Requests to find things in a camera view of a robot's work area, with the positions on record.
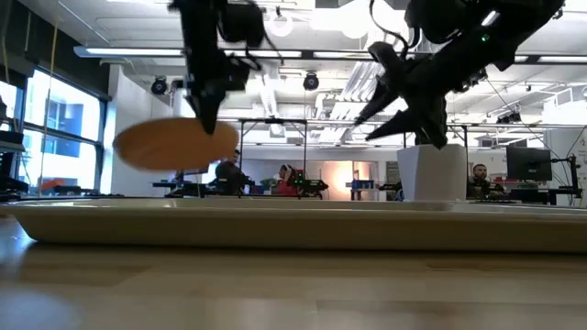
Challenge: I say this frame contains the person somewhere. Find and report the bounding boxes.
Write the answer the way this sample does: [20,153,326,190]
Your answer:
[466,162,506,200]
[273,163,305,198]
[213,148,249,197]

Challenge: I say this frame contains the dark shelf unit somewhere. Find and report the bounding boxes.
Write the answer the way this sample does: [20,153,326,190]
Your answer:
[0,130,29,203]

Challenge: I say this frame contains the large glass window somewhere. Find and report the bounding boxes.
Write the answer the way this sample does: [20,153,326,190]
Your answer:
[0,68,109,198]

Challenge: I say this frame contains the beige plastic tray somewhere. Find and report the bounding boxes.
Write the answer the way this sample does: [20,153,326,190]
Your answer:
[0,196,587,254]

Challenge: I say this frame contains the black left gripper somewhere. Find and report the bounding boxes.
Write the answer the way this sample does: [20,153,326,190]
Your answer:
[183,43,251,136]

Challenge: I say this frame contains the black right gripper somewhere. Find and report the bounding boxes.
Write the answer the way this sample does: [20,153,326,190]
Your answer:
[354,43,488,141]

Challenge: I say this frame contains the black computer monitor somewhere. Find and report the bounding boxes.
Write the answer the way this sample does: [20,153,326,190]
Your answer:
[505,146,554,182]

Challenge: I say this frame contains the white plant pot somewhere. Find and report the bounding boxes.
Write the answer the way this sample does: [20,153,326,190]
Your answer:
[396,144,468,203]

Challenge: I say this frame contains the orange plate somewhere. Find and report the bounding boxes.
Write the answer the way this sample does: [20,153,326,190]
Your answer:
[113,116,240,172]

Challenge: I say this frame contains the yellow hanging cord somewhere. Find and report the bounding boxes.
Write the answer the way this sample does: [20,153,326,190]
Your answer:
[38,20,60,199]

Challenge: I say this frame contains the round black spotlight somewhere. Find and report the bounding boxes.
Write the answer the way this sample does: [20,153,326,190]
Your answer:
[150,76,170,96]
[302,71,321,93]

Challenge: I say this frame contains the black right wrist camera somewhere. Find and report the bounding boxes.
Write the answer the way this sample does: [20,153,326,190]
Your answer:
[368,39,408,80]

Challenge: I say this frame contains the white ring lamp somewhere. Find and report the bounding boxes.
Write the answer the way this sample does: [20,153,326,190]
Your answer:
[267,10,295,39]

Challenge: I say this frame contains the silver ventilation duct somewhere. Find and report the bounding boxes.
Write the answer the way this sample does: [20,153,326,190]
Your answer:
[341,59,391,105]

